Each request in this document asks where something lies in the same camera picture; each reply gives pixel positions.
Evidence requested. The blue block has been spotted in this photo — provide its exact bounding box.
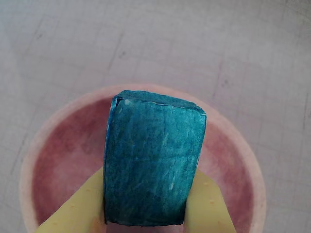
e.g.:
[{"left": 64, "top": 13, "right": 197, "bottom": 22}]
[{"left": 103, "top": 89, "right": 208, "bottom": 225}]

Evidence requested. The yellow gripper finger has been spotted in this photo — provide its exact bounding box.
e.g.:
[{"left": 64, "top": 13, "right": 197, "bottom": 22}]
[
  {"left": 183, "top": 169, "right": 236, "bottom": 233},
  {"left": 35, "top": 166, "right": 108, "bottom": 233}
]

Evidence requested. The gift wrap paper sheet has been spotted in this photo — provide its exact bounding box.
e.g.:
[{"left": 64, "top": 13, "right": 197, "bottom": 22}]
[{"left": 0, "top": 0, "right": 311, "bottom": 233}]

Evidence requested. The round wooden bowl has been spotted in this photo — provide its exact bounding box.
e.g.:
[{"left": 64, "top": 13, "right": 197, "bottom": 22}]
[{"left": 18, "top": 83, "right": 267, "bottom": 233}]

